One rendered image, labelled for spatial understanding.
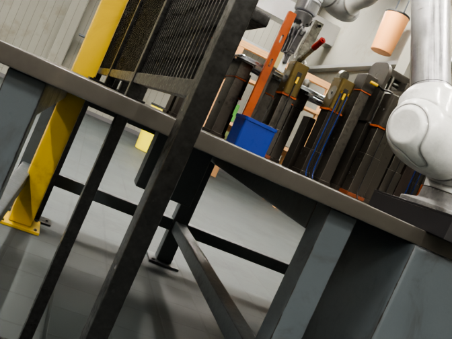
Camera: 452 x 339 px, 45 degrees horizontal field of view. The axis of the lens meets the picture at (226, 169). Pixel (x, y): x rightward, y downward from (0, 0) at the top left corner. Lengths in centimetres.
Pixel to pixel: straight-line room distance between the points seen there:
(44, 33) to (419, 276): 1059
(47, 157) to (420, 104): 160
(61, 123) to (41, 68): 128
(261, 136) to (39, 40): 1013
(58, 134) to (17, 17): 928
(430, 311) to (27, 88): 107
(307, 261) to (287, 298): 10
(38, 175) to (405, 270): 160
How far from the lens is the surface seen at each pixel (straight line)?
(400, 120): 136
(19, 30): 1161
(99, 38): 240
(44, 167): 243
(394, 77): 209
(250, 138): 158
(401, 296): 142
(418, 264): 141
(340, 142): 198
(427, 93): 141
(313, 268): 135
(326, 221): 132
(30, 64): 114
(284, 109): 192
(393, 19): 830
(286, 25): 196
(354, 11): 223
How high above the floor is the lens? 71
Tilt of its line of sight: 3 degrees down
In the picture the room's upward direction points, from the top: 24 degrees clockwise
